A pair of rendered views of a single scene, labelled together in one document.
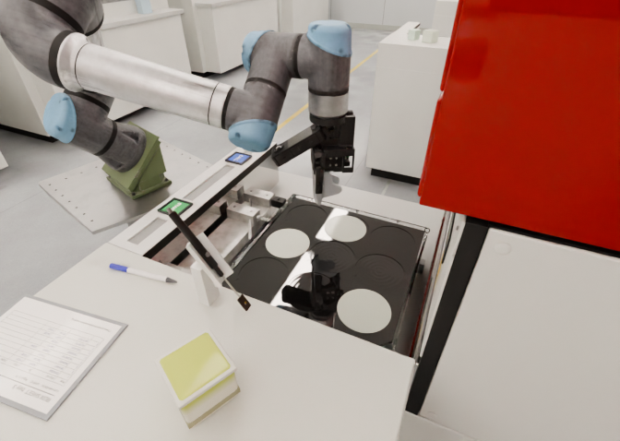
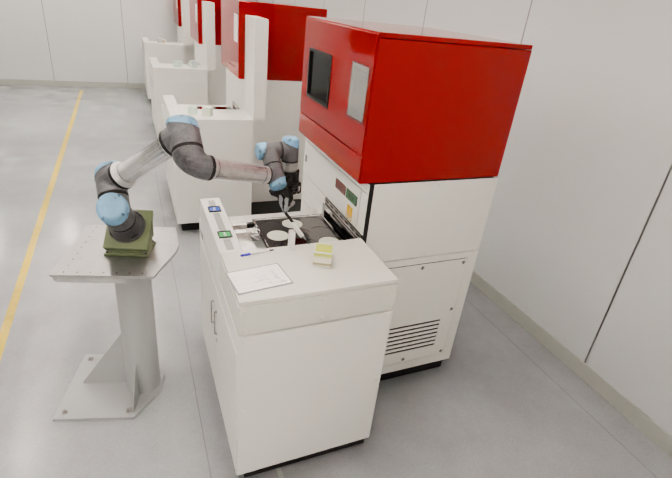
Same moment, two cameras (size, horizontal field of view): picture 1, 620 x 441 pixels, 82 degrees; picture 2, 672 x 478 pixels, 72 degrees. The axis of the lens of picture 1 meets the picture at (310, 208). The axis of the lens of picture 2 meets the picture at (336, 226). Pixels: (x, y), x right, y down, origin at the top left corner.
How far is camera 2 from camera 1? 1.62 m
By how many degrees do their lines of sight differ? 43
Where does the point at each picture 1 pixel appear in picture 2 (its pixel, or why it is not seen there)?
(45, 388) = (281, 280)
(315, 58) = (291, 150)
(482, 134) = (371, 163)
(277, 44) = (274, 147)
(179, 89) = (256, 170)
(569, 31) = (381, 143)
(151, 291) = (268, 255)
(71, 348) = (271, 272)
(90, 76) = (225, 171)
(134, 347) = (288, 265)
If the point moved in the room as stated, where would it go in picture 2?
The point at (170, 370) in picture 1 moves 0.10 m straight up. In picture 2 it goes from (320, 250) to (323, 227)
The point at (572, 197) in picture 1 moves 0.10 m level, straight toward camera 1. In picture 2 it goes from (387, 172) to (392, 181)
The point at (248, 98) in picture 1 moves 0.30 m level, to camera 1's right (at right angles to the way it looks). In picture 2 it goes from (276, 169) to (326, 157)
